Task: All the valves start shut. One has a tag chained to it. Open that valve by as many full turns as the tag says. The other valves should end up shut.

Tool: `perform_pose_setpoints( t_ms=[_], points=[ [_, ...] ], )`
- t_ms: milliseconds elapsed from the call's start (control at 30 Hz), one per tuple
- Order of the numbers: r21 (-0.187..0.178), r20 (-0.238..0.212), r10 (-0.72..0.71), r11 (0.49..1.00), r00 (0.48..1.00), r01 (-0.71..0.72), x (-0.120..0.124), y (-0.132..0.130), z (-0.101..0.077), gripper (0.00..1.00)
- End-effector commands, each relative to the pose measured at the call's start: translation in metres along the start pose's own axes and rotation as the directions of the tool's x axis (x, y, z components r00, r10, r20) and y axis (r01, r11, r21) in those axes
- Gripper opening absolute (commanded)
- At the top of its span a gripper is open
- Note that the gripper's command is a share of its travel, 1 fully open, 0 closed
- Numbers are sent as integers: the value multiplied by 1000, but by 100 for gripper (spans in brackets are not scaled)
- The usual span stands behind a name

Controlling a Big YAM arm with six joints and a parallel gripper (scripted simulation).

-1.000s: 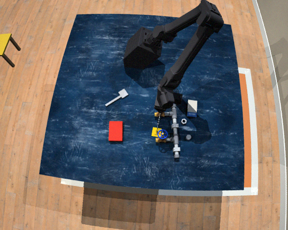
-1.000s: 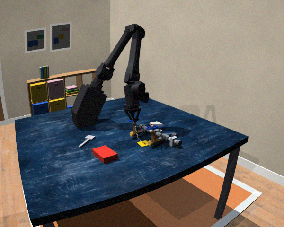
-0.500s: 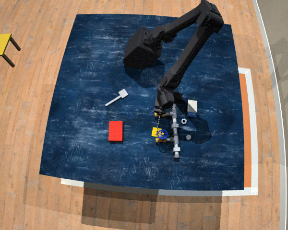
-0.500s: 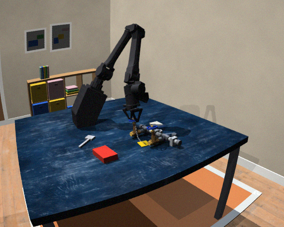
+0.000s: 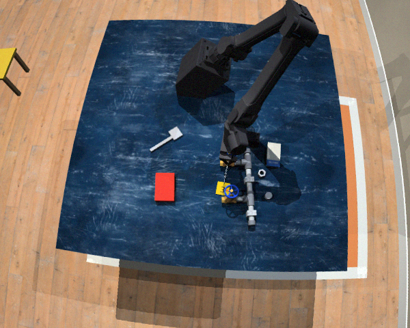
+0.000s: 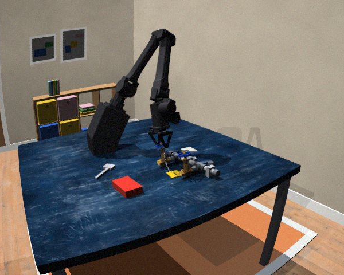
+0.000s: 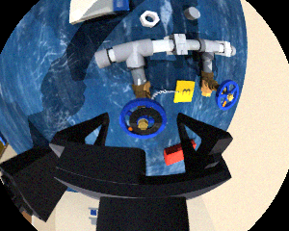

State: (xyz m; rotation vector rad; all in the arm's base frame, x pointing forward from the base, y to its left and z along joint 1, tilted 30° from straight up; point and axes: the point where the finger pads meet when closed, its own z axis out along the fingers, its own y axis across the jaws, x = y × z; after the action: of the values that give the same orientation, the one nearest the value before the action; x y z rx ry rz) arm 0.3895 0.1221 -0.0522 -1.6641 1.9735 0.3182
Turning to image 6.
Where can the yellow tag with metal chain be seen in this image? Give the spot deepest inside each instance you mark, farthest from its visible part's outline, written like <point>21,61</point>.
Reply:
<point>173,174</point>

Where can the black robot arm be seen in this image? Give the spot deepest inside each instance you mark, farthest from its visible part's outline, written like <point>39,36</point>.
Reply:
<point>164,106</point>

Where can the red rectangular block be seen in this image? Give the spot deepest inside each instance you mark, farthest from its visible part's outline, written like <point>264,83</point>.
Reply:
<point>127,187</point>

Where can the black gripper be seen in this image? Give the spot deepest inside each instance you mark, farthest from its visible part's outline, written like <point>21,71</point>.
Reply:
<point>160,130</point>

